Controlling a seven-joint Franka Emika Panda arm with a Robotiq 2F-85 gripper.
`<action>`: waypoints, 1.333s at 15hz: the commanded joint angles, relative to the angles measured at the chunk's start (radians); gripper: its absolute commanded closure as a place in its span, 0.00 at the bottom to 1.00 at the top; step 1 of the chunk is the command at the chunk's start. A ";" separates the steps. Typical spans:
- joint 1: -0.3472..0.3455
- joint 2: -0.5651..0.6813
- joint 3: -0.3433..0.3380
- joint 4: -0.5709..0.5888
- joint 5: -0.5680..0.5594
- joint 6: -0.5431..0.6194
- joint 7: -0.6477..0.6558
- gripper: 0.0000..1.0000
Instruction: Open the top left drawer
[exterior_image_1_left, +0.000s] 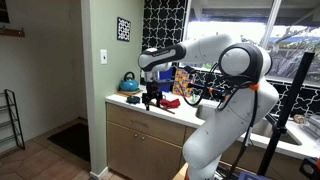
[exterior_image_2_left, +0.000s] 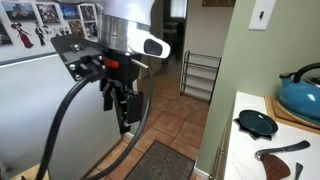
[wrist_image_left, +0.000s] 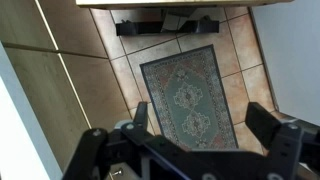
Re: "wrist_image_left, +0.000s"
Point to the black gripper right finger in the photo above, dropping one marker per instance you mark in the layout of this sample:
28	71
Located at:
263	125

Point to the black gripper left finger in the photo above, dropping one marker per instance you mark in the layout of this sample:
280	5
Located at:
93	150

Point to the light wood cabinet drawer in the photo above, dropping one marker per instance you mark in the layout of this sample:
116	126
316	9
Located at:
43	90

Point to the silver cabinet knob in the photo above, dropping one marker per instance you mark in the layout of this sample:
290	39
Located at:
116	172

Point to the light wood kitchen cabinet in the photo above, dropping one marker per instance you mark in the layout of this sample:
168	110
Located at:
96	90

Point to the white kitchen countertop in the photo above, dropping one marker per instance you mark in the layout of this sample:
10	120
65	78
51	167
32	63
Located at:
16	133

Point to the white refrigerator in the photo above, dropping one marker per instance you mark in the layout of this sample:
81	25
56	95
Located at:
293	50

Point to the dark bordered floor rug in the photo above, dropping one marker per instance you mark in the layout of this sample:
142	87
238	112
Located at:
186	96

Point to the black metal shoe rack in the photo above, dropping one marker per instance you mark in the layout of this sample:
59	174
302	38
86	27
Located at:
133	28

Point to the light wooden board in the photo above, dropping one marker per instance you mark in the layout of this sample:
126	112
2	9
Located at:
166	3

